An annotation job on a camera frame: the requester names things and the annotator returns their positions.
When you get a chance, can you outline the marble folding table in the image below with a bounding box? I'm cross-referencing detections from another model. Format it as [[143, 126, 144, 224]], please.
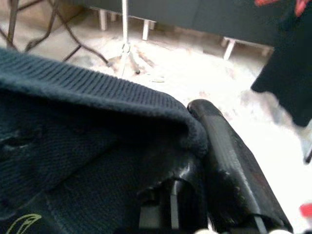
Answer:
[[0, 0, 110, 68]]

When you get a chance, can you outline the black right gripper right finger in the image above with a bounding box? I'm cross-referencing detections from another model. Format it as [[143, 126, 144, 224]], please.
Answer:
[[187, 98, 293, 234]]

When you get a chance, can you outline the red plastic hanger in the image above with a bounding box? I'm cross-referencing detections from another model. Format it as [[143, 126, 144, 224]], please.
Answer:
[[253, 0, 312, 17]]

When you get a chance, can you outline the black TV cabinet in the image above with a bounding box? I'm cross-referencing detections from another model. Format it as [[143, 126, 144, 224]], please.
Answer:
[[84, 0, 300, 61]]

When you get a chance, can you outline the silver clothes rack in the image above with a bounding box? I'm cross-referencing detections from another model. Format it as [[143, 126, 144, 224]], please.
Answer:
[[107, 0, 156, 78]]

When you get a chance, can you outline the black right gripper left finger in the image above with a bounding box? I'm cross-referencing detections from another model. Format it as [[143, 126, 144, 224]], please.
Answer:
[[168, 157, 208, 228]]

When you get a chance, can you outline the black shirt with green logo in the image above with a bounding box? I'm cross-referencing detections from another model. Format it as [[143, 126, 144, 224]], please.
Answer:
[[0, 47, 209, 234], [251, 0, 312, 128]]

